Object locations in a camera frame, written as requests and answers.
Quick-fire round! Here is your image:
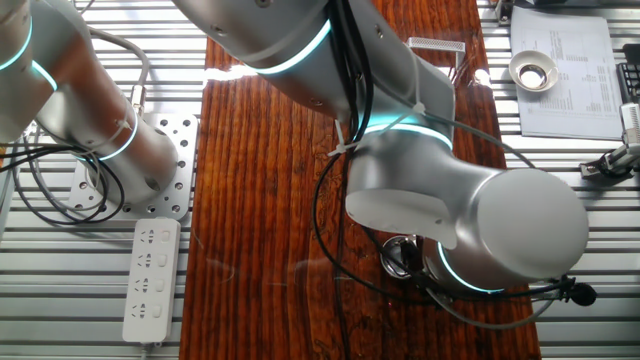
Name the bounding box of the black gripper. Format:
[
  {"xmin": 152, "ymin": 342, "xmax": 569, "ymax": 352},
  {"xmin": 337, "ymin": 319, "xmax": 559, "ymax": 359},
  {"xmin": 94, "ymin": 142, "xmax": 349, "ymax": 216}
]
[{"xmin": 398, "ymin": 238, "xmax": 451, "ymax": 304}]

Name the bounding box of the small round steel plate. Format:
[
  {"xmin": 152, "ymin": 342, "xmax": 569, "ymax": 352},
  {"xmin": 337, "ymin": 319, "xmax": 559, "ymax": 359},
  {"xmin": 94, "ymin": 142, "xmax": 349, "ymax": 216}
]
[
  {"xmin": 508, "ymin": 49, "xmax": 560, "ymax": 93},
  {"xmin": 379, "ymin": 235, "xmax": 424, "ymax": 280}
]

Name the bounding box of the wood grain table board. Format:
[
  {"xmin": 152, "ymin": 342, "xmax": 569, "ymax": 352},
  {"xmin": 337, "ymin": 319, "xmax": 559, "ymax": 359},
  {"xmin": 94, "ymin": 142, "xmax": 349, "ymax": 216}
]
[{"xmin": 178, "ymin": 0, "xmax": 542, "ymax": 360}]

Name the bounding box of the black round knob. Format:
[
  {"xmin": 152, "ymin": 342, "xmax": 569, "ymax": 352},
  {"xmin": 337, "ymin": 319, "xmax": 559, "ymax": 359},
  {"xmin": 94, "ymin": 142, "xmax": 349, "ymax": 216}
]
[{"xmin": 559, "ymin": 275, "xmax": 599, "ymax": 307}]

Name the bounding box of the printed paper sheet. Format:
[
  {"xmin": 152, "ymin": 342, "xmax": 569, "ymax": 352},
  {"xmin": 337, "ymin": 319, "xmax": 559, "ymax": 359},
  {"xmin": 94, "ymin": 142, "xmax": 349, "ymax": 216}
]
[{"xmin": 509, "ymin": 5, "xmax": 624, "ymax": 141}]

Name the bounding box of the white power strip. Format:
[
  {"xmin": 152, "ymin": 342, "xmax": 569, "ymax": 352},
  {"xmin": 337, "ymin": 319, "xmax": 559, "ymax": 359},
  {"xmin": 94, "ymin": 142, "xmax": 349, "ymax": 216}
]
[{"xmin": 122, "ymin": 217, "xmax": 182, "ymax": 345}]

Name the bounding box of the black keyboard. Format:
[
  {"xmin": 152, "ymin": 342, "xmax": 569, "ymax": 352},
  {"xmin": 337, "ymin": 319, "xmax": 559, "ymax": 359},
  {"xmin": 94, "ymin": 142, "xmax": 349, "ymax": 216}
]
[{"xmin": 615, "ymin": 43, "xmax": 640, "ymax": 104}]

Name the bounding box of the thin grey camera cable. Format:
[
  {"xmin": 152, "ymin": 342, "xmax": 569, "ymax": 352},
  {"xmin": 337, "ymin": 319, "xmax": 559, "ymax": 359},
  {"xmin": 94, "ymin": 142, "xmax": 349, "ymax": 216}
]
[{"xmin": 423, "ymin": 112, "xmax": 557, "ymax": 331}]

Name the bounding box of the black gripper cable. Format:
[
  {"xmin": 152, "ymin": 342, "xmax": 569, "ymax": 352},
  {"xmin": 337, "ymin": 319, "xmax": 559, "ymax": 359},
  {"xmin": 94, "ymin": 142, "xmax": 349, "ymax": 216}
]
[{"xmin": 312, "ymin": 0, "xmax": 571, "ymax": 307}]

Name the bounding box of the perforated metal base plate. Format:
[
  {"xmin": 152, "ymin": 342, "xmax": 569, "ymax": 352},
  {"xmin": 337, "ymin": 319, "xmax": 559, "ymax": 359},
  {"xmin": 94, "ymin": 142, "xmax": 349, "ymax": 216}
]
[{"xmin": 68, "ymin": 112, "xmax": 200, "ymax": 221}]

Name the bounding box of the silver camera on bracket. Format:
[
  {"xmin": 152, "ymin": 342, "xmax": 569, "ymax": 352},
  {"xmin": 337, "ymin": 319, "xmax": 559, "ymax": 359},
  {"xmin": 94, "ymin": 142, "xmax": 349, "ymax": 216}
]
[{"xmin": 579, "ymin": 102, "xmax": 640, "ymax": 180}]

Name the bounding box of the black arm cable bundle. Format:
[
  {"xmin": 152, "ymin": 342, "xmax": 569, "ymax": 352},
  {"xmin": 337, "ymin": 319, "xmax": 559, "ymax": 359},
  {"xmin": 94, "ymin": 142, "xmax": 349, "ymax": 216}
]
[{"xmin": 0, "ymin": 142, "xmax": 126, "ymax": 226}]

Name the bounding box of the thick grey robot cable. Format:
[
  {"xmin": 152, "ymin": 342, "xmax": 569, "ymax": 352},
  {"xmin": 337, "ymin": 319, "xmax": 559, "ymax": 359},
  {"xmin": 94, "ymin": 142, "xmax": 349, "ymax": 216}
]
[{"xmin": 87, "ymin": 27, "xmax": 152, "ymax": 117}]

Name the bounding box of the aluminium frame post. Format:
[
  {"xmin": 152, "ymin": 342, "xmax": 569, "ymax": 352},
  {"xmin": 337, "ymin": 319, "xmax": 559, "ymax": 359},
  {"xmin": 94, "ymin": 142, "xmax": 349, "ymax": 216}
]
[{"xmin": 0, "ymin": 169, "xmax": 16, "ymax": 241}]

